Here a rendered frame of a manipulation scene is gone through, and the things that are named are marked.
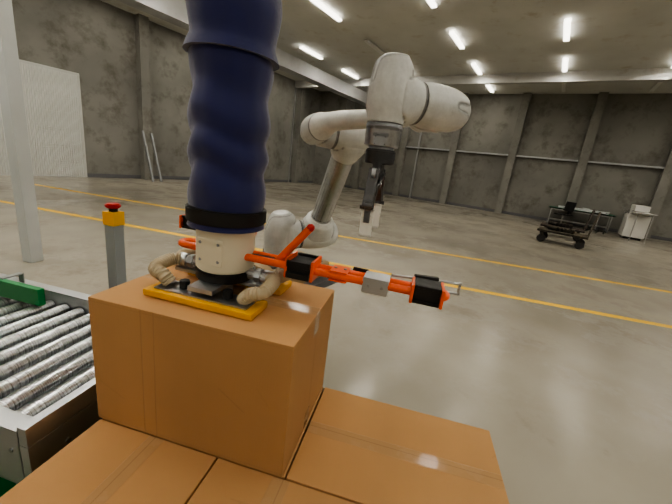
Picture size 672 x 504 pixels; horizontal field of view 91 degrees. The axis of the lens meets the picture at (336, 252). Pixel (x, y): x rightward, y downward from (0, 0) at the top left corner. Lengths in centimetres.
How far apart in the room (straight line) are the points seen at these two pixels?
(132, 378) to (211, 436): 28
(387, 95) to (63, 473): 122
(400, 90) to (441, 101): 12
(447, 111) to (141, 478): 120
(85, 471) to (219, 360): 44
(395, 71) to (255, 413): 90
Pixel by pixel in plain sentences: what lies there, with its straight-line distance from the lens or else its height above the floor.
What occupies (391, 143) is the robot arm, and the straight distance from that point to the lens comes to 83.
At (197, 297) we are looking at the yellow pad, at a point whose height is 97.
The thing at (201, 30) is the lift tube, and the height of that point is 162.
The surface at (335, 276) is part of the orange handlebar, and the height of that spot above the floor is 107.
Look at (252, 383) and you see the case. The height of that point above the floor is 81.
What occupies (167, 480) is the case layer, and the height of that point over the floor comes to 54.
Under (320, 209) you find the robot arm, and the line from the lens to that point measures 163.
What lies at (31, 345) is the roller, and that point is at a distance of 181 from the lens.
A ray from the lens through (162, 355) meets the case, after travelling 103.
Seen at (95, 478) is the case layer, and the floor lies 54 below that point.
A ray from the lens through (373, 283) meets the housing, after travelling 88.
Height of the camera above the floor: 137
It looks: 15 degrees down
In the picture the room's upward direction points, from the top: 7 degrees clockwise
